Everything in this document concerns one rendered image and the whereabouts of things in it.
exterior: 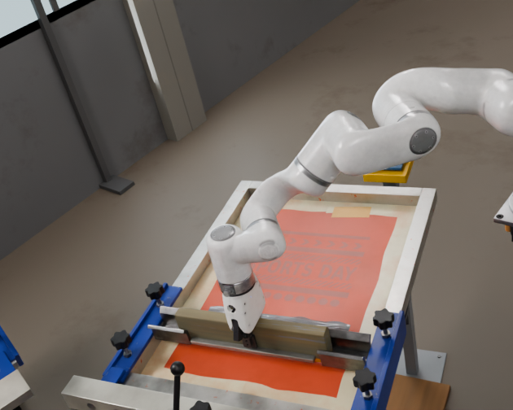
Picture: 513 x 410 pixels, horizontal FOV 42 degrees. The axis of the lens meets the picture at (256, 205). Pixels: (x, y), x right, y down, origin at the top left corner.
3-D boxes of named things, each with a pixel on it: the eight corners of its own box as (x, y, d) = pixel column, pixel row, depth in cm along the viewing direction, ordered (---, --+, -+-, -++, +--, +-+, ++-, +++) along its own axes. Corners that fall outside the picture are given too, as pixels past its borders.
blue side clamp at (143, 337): (171, 302, 173) (164, 282, 169) (188, 304, 171) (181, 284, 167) (111, 394, 151) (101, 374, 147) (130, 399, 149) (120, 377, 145)
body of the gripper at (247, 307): (243, 298, 132) (254, 338, 139) (261, 264, 140) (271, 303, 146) (209, 294, 136) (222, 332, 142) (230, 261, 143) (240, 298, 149)
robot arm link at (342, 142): (422, 99, 129) (456, 133, 116) (354, 183, 136) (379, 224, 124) (360, 58, 121) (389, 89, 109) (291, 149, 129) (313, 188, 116)
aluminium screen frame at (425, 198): (243, 190, 206) (241, 180, 204) (437, 199, 182) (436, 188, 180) (113, 394, 150) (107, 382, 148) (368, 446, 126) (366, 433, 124)
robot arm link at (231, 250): (274, 205, 134) (284, 232, 126) (282, 246, 140) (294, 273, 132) (201, 226, 134) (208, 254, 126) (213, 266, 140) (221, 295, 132)
